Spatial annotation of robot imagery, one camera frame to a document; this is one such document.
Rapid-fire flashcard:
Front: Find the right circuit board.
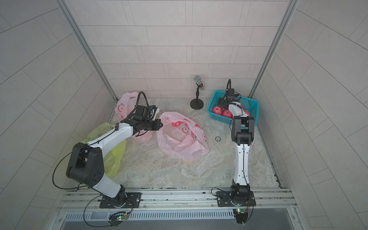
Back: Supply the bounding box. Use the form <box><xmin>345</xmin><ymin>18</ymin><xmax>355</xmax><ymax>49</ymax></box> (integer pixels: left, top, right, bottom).
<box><xmin>233</xmin><ymin>209</ymin><xmax>249</xmax><ymax>225</ymax></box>

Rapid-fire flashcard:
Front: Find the circuit board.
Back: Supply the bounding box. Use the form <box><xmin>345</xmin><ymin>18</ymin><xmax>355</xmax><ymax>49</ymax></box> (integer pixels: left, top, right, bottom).
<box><xmin>233</xmin><ymin>209</ymin><xmax>249</xmax><ymax>225</ymax></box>
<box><xmin>108</xmin><ymin>211</ymin><xmax>130</xmax><ymax>227</ymax></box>

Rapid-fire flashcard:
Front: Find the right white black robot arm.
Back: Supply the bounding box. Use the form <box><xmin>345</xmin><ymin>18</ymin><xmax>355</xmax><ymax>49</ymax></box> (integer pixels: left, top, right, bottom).
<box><xmin>218</xmin><ymin>80</ymin><xmax>255</xmax><ymax>206</ymax></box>

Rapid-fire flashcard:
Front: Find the microphone on black stand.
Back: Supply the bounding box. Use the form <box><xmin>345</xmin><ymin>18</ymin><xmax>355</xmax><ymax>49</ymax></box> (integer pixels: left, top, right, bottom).
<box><xmin>190</xmin><ymin>75</ymin><xmax>204</xmax><ymax>110</ymax></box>

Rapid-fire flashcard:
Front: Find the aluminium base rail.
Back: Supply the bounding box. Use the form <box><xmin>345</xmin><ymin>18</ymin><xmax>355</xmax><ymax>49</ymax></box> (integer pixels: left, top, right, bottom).
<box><xmin>57</xmin><ymin>188</ymin><xmax>297</xmax><ymax>211</ymax></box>

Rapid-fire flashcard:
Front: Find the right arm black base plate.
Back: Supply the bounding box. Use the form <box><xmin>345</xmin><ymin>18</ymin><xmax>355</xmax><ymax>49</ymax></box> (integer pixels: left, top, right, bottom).
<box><xmin>216</xmin><ymin>191</ymin><xmax>256</xmax><ymax>208</ymax></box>

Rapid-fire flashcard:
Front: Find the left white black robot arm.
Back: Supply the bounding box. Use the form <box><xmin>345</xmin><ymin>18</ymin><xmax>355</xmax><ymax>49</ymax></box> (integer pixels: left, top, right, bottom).
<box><xmin>66</xmin><ymin>103</ymin><xmax>163</xmax><ymax>208</ymax></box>

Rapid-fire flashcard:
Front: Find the left circuit board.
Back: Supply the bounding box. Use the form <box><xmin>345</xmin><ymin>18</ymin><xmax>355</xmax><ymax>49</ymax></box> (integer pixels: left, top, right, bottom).
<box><xmin>108</xmin><ymin>211</ymin><xmax>130</xmax><ymax>227</ymax></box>

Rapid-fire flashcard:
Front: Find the teal plastic basket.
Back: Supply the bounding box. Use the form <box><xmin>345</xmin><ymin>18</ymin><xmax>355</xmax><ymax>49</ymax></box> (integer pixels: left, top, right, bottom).
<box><xmin>207</xmin><ymin>90</ymin><xmax>260</xmax><ymax>126</ymax></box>

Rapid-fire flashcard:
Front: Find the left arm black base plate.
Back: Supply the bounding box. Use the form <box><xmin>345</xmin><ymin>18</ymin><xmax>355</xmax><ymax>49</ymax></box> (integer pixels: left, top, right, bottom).
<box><xmin>99</xmin><ymin>192</ymin><xmax>142</xmax><ymax>209</ymax></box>

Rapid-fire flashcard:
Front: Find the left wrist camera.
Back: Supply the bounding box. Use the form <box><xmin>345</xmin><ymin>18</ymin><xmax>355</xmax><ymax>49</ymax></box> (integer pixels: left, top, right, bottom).
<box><xmin>149</xmin><ymin>105</ymin><xmax>159</xmax><ymax>119</ymax></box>

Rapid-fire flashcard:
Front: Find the plain pink plastic bag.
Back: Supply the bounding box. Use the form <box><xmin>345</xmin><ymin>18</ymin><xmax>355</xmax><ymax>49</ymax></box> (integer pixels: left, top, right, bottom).
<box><xmin>156</xmin><ymin>112</ymin><xmax>209</xmax><ymax>161</ymax></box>

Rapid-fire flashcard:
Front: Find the pink strawberry print plastic bag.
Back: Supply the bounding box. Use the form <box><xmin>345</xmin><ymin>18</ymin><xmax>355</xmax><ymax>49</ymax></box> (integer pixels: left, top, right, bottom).
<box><xmin>115</xmin><ymin>92</ymin><xmax>153</xmax><ymax>142</ymax></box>

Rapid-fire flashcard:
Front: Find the yellow-green plastic bag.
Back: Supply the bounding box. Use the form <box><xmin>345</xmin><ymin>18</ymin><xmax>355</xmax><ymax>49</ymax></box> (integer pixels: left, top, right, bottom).
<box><xmin>82</xmin><ymin>122</ymin><xmax>127</xmax><ymax>178</ymax></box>

